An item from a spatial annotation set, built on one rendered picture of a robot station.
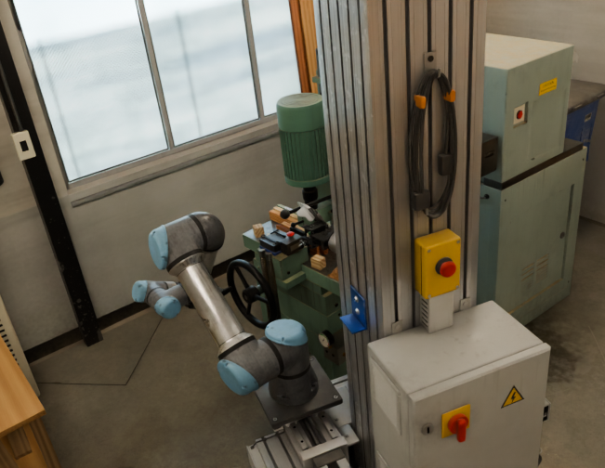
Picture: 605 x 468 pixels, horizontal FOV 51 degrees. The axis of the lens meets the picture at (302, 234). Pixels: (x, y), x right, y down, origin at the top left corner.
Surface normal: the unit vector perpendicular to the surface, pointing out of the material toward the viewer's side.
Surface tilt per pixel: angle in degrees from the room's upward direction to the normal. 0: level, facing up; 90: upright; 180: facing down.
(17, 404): 0
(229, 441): 0
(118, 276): 90
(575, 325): 0
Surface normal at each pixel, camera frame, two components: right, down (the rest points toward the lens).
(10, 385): -0.11, -0.87
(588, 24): -0.80, 0.36
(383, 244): 0.37, 0.42
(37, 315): 0.59, 0.34
